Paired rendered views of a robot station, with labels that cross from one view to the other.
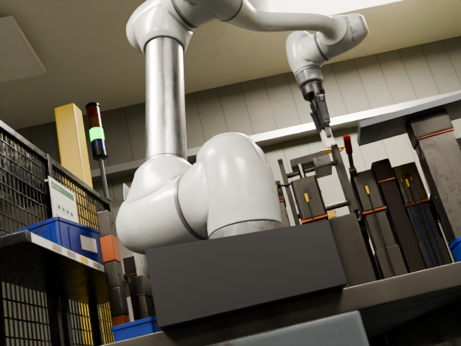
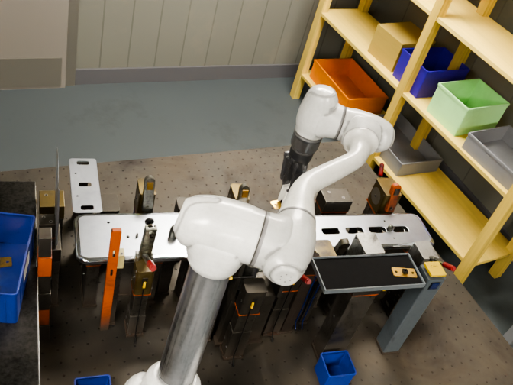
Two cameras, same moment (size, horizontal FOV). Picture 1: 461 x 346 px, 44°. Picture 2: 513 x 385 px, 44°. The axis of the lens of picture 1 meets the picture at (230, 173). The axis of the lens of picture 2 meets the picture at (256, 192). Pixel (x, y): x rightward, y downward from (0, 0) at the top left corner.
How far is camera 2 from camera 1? 2.15 m
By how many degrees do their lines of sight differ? 68
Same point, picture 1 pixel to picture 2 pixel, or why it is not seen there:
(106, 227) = (47, 251)
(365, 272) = (259, 325)
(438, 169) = (348, 312)
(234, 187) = not seen: outside the picture
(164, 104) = (198, 347)
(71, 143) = not seen: outside the picture
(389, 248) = (282, 310)
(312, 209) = (251, 310)
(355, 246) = (262, 312)
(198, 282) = not seen: outside the picture
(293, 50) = (312, 121)
